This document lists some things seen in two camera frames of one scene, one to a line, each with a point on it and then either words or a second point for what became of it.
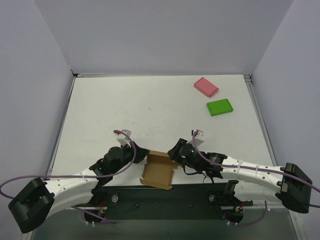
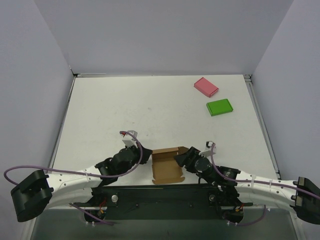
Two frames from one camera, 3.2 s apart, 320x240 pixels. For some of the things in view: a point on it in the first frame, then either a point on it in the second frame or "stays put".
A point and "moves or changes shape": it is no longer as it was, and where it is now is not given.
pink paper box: [206, 87] stays put
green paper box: [219, 107] stays put
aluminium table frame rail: [249, 76] stays put
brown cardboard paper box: [158, 171] moves or changes shape
